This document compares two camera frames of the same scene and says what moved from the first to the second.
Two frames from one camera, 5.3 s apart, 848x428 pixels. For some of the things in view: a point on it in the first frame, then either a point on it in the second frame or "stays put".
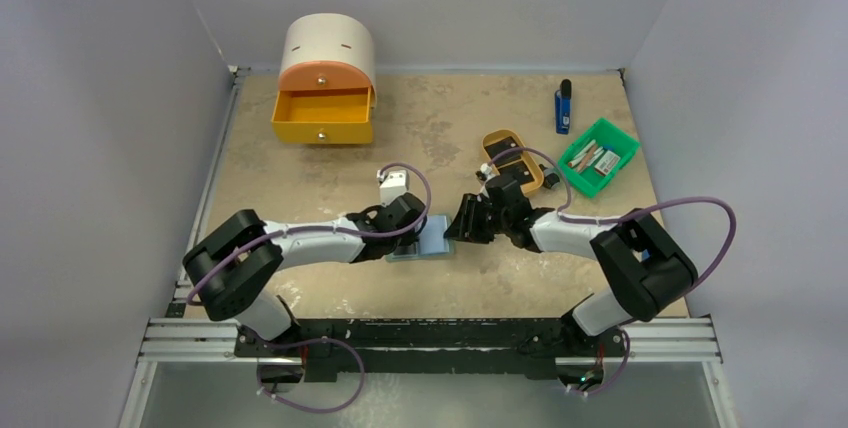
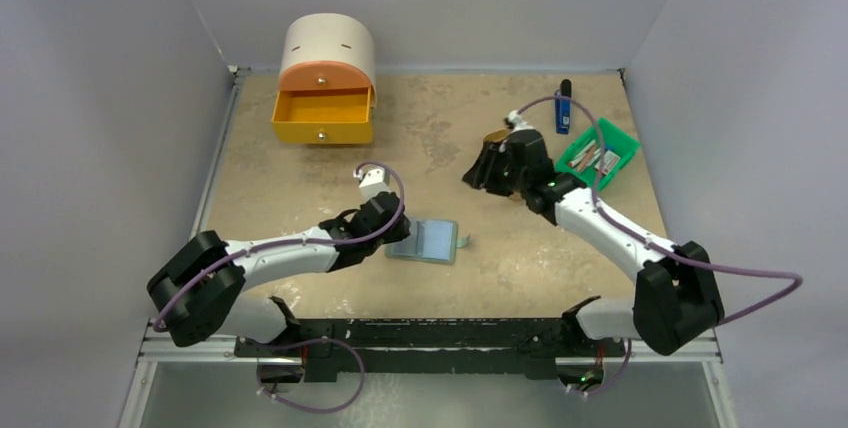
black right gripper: x=478 y=217 -> x=491 y=164
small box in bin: x=607 y=163 stays put
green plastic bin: x=595 y=158 stays put
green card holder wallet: x=435 y=243 stays put
